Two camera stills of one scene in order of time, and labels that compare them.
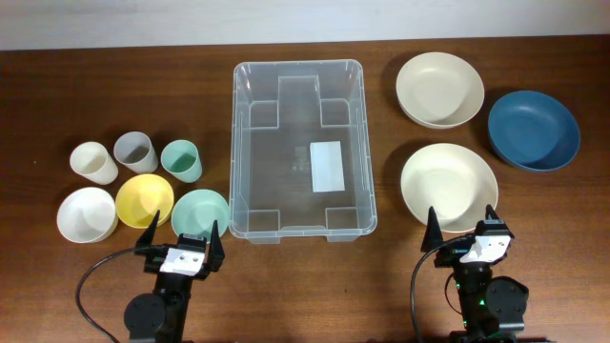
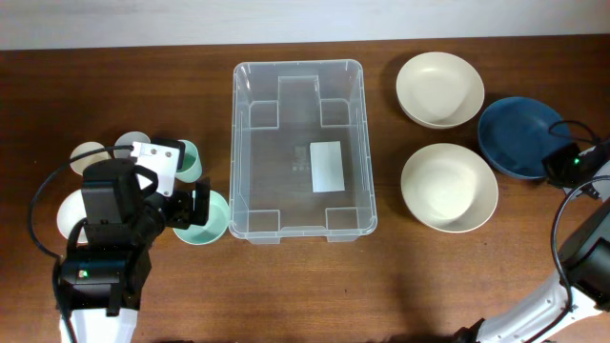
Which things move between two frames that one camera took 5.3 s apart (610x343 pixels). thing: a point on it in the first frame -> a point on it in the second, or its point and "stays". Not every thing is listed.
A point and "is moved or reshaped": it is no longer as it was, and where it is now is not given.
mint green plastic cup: x=180 y=158 stays
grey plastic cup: x=134 y=150 stays
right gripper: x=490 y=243 -> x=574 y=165
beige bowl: x=439 y=90 stays
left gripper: x=153 y=255 -> x=184 y=215
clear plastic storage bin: x=301 y=160 stays
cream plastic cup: x=91 y=160 stays
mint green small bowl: x=194 y=211 stays
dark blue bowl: x=534 y=130 is moved or reshaped
